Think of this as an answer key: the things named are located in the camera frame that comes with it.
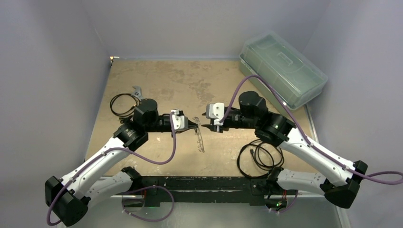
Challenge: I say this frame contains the large metal key organizer ring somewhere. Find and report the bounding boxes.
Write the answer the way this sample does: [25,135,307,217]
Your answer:
[192,116,206,154]

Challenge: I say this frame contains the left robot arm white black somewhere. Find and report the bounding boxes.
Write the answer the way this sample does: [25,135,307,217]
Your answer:
[45,98,199,226]

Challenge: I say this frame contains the red adjustable wrench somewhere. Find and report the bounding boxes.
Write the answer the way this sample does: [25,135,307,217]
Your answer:
[131,85,144,101]

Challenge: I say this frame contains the clear plastic storage box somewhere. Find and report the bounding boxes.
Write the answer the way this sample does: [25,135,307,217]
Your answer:
[240,31,328,110]

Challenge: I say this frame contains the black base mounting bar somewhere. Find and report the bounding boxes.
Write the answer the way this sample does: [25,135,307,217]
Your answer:
[121,167,296,208]

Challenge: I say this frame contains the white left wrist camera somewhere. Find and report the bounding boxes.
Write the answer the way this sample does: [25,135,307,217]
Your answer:
[170,109,188,132]

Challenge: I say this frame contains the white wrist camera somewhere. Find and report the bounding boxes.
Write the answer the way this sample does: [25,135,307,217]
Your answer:
[170,109,188,132]
[205,103,225,133]

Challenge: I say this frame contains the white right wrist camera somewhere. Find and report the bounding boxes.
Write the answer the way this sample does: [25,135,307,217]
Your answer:
[205,103,225,133]

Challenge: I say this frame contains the black coiled cable right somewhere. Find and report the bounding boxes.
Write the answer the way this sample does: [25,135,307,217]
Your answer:
[237,139,286,179]

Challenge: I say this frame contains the black coiled cable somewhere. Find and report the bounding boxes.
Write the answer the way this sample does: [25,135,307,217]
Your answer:
[109,93,141,118]
[237,139,286,179]

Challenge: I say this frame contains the black coiled cable left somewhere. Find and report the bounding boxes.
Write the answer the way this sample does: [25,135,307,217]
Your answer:
[109,93,141,118]

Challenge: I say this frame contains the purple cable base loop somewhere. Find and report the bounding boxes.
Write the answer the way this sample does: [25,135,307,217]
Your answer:
[121,185,175,222]

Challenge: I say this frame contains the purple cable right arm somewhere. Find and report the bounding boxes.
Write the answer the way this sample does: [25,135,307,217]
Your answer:
[219,75,403,186]

